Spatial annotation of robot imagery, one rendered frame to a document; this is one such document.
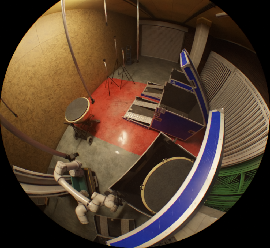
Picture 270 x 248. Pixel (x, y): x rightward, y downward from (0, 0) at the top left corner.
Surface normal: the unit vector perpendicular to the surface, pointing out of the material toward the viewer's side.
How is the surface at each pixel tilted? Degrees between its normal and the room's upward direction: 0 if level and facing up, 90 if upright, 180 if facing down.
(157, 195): 0
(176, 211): 52
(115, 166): 0
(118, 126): 0
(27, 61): 90
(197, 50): 90
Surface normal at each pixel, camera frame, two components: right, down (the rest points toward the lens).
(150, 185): 0.00, -0.57
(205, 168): -0.60, -0.78
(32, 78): 0.94, 0.28
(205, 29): -0.34, 0.77
